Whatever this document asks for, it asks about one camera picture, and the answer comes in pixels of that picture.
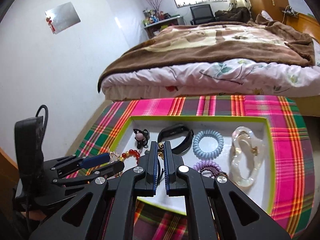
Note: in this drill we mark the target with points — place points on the black office chair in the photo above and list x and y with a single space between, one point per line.
202 14

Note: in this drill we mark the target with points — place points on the black wrist band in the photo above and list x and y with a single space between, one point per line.
175 131

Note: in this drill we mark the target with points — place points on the silver wall panel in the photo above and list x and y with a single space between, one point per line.
63 16

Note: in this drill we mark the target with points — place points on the pink plaid tablecloth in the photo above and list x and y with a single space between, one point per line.
294 185

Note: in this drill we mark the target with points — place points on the red bead bracelet gold charms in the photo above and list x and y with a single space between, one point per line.
129 155

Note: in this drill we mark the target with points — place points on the black hair tie pink bead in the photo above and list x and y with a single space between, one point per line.
142 137

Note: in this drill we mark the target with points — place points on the brown fleece blanket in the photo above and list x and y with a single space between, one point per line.
260 41

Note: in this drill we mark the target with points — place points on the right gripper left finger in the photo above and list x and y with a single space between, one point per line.
104 209

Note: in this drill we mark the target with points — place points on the cluttered desk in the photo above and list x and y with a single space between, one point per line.
153 25

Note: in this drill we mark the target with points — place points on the red chinese knot ornament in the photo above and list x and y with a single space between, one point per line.
49 21

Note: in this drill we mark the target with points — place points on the wooden headboard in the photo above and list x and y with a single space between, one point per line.
304 24

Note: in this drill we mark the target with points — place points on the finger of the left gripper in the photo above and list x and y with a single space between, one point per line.
68 165
106 171

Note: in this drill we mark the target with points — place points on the dark clothes pile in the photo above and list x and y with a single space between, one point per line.
240 14

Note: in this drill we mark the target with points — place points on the yellow-green shallow tray box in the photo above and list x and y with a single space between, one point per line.
261 192

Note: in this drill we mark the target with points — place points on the clear acrylic hair claw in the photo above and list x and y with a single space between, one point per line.
248 152

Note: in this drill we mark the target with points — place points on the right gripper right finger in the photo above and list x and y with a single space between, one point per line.
216 208

